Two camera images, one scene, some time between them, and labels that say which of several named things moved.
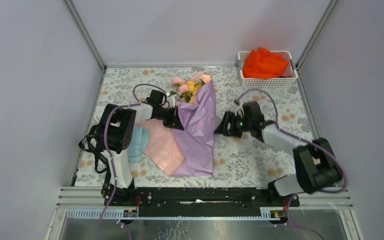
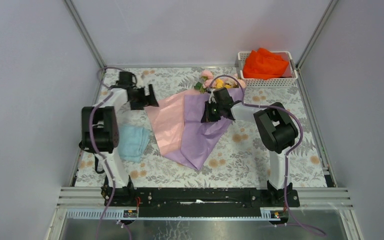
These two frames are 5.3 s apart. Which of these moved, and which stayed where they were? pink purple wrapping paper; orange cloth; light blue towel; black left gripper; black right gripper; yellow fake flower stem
Moved: black left gripper; black right gripper; yellow fake flower stem; pink purple wrapping paper
Stayed: orange cloth; light blue towel
